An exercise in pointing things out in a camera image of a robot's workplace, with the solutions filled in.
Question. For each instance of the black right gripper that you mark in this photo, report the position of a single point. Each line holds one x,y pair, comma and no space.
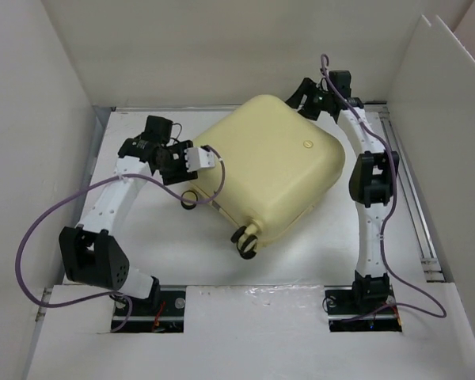
306,87

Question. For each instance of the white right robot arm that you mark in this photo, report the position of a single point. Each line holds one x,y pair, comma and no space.
371,185

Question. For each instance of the yellow suitcase with black lining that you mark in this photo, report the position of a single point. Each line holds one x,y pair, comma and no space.
278,166

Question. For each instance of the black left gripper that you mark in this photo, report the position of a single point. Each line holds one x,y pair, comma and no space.
183,175

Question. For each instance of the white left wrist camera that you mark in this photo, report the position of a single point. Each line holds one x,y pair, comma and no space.
197,158

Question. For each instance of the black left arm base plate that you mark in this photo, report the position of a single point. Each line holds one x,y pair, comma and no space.
167,318

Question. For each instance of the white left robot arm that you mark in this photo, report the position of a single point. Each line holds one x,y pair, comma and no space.
91,255

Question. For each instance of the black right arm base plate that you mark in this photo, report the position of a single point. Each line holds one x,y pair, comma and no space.
346,316

